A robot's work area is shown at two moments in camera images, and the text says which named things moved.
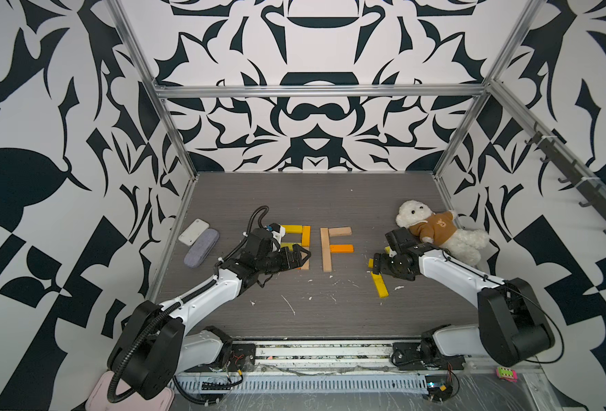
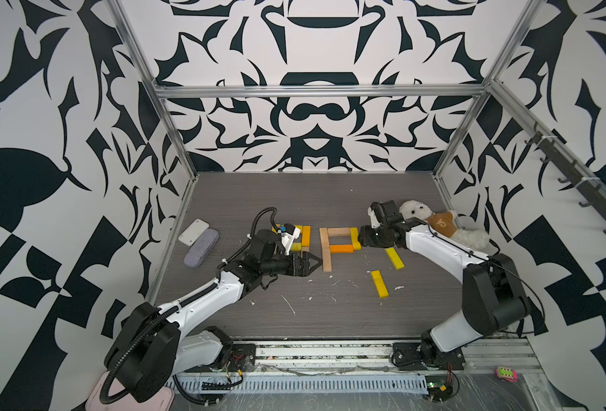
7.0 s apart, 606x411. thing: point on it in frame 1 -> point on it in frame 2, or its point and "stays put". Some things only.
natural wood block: (340, 231) stays put
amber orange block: (305, 235) stays put
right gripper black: (380, 259) -> (364, 236)
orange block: (341, 248) stays put
